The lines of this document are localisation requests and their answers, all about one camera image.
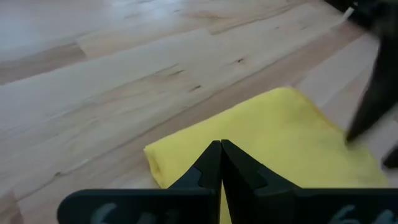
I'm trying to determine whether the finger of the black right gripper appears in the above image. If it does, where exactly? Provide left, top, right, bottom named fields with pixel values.
left=345, top=34, right=398, bottom=143
left=382, top=145, right=398, bottom=169

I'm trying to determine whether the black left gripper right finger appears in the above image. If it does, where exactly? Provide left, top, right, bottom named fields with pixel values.
left=220, top=139, right=398, bottom=224

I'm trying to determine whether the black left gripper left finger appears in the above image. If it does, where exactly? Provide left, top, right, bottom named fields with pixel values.
left=57, top=139, right=223, bottom=224

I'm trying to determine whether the yellow microfiber towel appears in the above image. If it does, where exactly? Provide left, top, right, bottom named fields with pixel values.
left=143, top=86, right=389, bottom=224

